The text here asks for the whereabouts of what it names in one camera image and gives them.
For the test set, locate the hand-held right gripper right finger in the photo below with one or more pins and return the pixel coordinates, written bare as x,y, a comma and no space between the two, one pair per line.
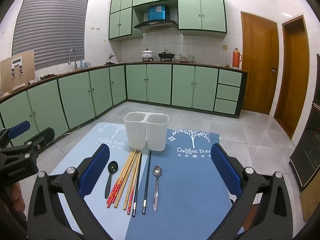
226,172

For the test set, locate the white lidded pot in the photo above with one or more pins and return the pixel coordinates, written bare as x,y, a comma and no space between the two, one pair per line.
147,54

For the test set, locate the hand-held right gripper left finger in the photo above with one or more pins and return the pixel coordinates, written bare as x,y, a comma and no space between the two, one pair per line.
95,170

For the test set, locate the light blue printed placemat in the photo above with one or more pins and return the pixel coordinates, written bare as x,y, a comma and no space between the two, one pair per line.
117,153

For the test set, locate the plain cardboard box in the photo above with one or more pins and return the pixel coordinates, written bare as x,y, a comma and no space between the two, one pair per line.
311,200

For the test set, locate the green upper kitchen cabinets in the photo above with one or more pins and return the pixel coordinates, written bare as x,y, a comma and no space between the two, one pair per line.
200,12

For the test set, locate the black appliance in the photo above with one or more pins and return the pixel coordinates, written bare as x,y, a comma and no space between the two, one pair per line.
306,160

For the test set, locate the black range hood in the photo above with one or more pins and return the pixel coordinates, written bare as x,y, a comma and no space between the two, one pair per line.
155,25

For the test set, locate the plain wooden door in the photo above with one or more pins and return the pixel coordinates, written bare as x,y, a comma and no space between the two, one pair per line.
292,80

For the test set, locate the black spoon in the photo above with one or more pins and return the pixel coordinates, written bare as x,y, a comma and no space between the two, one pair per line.
113,166

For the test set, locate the metal sink faucet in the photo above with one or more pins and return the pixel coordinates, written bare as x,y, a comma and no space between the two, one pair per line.
75,60

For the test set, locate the blue bottle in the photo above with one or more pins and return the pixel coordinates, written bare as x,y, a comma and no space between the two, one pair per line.
81,64

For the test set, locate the clear bottle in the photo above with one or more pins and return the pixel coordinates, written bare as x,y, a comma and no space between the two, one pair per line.
88,64

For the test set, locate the orange thermos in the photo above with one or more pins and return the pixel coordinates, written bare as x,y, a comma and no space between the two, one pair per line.
236,58

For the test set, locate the white container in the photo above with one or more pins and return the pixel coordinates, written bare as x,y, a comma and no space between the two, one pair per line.
177,57

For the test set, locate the dark blue printed placemat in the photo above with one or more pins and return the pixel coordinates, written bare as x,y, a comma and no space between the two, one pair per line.
187,192

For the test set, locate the green lower kitchen cabinets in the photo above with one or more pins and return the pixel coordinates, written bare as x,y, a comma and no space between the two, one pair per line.
155,82

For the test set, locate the grey window blind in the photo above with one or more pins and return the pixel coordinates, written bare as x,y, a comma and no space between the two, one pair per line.
50,30

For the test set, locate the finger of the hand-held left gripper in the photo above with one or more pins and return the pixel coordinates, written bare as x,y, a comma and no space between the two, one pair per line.
46,135
18,128

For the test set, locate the metal spoon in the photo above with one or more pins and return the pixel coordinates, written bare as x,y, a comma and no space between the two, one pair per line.
157,171

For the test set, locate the white two-compartment utensil holder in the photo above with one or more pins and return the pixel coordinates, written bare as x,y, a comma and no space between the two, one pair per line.
135,132

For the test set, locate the person's left hand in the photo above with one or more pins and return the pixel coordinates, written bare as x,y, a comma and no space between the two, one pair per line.
18,197

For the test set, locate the black wok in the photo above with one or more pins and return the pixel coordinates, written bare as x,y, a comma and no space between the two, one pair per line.
165,55

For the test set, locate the black chopstick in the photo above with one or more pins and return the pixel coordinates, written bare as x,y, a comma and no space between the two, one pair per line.
137,184
147,182

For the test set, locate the green kitchen cabinets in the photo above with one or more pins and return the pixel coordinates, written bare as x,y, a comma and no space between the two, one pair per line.
200,12
155,82

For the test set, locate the glass jar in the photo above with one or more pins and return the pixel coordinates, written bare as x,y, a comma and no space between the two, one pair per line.
227,63

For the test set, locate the gas stove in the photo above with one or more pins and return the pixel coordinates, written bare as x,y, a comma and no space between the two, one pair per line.
147,60

